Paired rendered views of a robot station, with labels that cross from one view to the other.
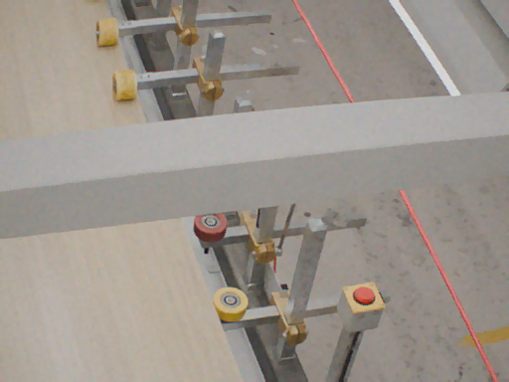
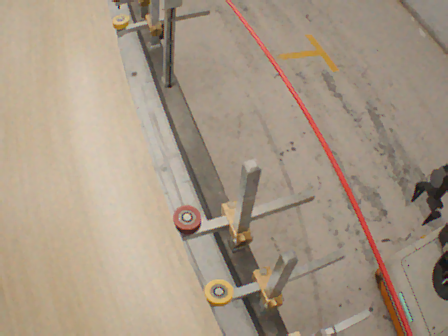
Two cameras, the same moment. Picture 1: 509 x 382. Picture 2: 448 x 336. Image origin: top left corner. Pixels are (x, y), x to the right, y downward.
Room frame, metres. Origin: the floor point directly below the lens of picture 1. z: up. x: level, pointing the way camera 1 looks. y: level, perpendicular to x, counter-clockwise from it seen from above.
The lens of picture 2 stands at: (0.26, -0.49, 2.19)
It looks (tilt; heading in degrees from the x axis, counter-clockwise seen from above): 55 degrees down; 359
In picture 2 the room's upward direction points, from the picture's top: 6 degrees clockwise
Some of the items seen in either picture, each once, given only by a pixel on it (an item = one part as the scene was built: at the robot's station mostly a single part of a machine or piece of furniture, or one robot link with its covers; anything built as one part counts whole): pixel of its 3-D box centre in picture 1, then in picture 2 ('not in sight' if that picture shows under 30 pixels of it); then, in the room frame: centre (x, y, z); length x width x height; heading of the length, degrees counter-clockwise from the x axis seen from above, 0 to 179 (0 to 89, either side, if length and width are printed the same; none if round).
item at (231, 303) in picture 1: (228, 313); (120, 27); (1.88, 0.01, 0.85); 0.08 x 0.08 x 0.11
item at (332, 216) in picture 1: (330, 215); not in sight; (2.25, -0.19, 0.87); 0.09 x 0.07 x 0.02; 115
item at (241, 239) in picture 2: not in sight; (236, 224); (1.02, -0.55, 0.81); 0.14 x 0.06 x 0.05; 25
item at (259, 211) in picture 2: not in sight; (250, 215); (1.05, -0.59, 0.81); 0.43 x 0.03 x 0.04; 115
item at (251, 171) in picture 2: not in sight; (243, 213); (1.00, -0.56, 0.91); 0.04 x 0.04 x 0.48; 25
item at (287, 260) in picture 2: not in sight; (273, 289); (0.77, -0.67, 0.88); 0.04 x 0.04 x 0.48; 25
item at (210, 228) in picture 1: (208, 236); not in sight; (2.11, 0.09, 0.85); 0.08 x 0.08 x 0.11
